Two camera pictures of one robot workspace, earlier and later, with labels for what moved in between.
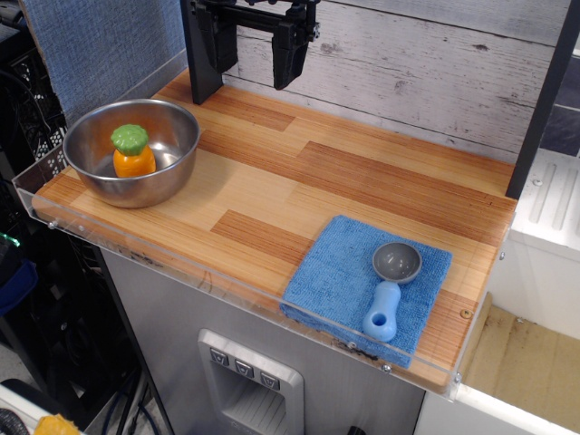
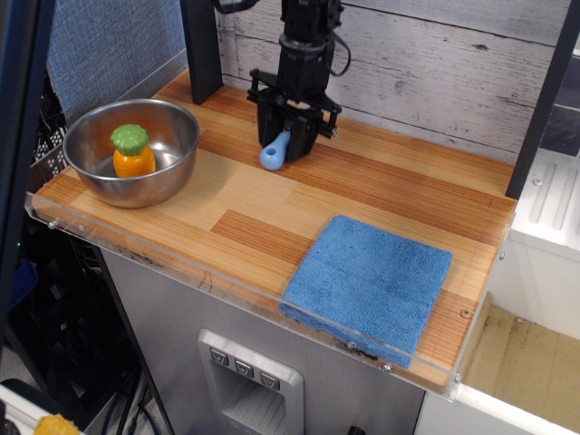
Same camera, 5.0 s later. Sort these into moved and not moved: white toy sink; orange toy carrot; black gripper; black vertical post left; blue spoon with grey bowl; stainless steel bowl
Moved: blue spoon with grey bowl; black gripper
Not moved: black vertical post left; orange toy carrot; white toy sink; stainless steel bowl
